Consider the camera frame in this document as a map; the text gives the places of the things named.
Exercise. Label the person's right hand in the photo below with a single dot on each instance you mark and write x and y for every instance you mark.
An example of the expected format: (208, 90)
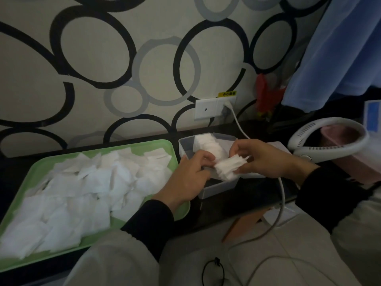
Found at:
(265, 160)

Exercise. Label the person's left hand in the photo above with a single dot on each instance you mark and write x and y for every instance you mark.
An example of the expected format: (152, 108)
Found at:
(184, 181)

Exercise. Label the clear plastic box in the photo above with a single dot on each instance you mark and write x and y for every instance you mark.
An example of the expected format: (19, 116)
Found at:
(217, 187)

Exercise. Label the stack of cotton pads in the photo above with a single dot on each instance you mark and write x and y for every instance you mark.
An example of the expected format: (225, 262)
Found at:
(227, 168)

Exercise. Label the pile of white cotton pads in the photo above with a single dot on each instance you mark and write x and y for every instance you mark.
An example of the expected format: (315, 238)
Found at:
(74, 205)

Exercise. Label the green plastic tray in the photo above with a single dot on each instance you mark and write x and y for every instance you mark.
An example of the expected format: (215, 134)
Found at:
(44, 166)

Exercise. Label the person's left forearm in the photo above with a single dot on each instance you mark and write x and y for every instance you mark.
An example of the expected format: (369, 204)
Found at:
(128, 250)

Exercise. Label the person's right forearm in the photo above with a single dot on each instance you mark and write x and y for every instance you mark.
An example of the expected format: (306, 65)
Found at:
(342, 205)

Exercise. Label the white and blue paper box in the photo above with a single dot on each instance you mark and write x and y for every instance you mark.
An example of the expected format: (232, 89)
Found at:
(372, 116)

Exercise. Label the white neck fan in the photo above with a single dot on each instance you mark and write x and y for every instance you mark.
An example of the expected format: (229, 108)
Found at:
(300, 137)

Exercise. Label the red decoration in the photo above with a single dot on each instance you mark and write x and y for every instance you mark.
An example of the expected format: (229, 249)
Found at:
(265, 95)

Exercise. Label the orange flat piece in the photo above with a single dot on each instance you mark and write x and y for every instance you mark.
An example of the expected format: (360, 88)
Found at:
(244, 224)

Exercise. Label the yellow warning sticker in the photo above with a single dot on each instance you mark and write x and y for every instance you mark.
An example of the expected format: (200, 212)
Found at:
(227, 94)

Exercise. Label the pink plastic basin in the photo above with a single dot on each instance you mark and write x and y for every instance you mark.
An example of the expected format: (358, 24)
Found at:
(351, 163)

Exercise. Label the blue curtain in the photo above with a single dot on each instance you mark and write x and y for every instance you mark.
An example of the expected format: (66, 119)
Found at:
(336, 56)

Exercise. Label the white wall socket plate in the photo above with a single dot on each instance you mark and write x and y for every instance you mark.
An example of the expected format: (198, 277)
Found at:
(207, 109)

